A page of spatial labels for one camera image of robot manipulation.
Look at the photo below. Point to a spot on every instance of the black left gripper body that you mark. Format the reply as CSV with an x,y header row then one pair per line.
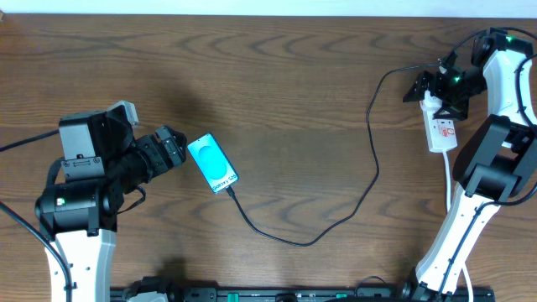
x,y
153,161

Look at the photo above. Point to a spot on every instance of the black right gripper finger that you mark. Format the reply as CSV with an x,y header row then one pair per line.
x,y
451,113
417,91

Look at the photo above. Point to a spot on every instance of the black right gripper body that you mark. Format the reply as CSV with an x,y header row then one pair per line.
x,y
456,90

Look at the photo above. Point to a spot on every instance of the blue Galaxy smartphone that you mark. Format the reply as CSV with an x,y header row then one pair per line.
x,y
213,163

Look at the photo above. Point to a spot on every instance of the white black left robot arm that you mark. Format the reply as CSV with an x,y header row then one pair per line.
x,y
85,191

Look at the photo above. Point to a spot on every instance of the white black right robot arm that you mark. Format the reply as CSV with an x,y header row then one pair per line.
x,y
494,165

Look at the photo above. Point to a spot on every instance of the white power strip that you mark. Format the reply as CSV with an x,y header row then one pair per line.
x,y
440,133

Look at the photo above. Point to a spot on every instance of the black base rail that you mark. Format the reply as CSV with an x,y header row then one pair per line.
x,y
370,289

